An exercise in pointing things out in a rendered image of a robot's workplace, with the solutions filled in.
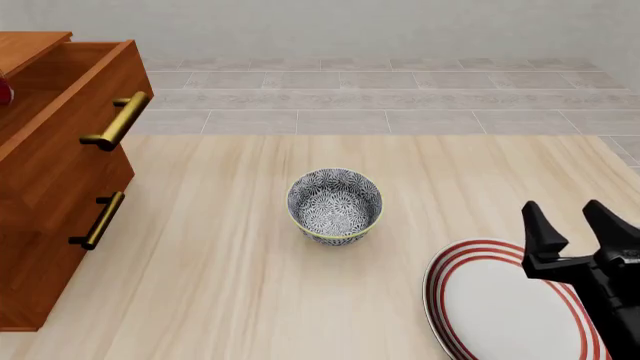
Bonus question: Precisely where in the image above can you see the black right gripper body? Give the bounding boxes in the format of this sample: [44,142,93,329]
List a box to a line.
[520,252,640,297]

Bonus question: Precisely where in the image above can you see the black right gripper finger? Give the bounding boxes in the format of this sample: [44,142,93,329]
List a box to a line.
[520,200,570,264]
[581,198,640,261]

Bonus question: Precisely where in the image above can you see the closed wooden drawer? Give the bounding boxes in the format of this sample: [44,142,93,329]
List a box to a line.
[0,143,137,264]

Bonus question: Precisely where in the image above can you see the open wooden drawer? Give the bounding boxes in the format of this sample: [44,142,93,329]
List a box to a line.
[0,39,155,241]

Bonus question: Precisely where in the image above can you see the wooden cabinet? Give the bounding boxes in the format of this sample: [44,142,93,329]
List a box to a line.
[0,30,137,333]

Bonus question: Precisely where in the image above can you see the red ketchup bottle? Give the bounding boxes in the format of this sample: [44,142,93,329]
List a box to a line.
[0,68,15,107]

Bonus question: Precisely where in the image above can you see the white plate with red rings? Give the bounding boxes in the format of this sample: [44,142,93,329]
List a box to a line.
[421,237,614,360]

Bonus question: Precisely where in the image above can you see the blue-white patterned bowl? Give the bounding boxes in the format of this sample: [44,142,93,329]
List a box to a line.
[285,167,385,248]

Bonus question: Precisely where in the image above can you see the brass drawer handle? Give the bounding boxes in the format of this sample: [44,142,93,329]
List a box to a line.
[78,90,152,153]
[67,190,127,252]

